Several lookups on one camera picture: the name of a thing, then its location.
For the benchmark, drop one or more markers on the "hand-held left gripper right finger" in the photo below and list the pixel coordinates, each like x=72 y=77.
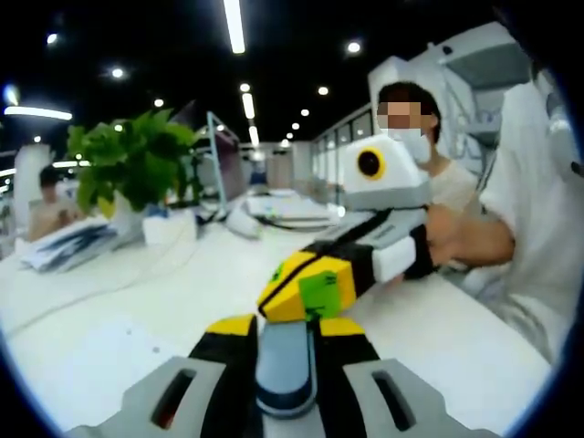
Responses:
x=360 y=397

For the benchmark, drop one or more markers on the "green potted plant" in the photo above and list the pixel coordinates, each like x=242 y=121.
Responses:
x=137 y=155

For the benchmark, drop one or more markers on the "straight ceiling light strip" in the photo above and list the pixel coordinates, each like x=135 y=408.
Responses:
x=38 y=113
x=234 y=27

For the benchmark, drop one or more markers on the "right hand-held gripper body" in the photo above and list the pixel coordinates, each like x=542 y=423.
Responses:
x=392 y=187

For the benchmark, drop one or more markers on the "person's right hand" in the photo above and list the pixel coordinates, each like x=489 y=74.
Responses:
x=449 y=237

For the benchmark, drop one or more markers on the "stack of blue white booklets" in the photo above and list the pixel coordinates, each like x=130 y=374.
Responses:
x=68 y=244

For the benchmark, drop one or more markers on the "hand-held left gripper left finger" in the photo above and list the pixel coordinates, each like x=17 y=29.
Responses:
x=182 y=397

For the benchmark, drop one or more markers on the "white grey chest device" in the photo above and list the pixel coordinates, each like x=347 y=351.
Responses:
x=563 y=132

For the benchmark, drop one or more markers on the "person in white shirt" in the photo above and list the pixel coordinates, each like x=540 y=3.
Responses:
x=538 y=228

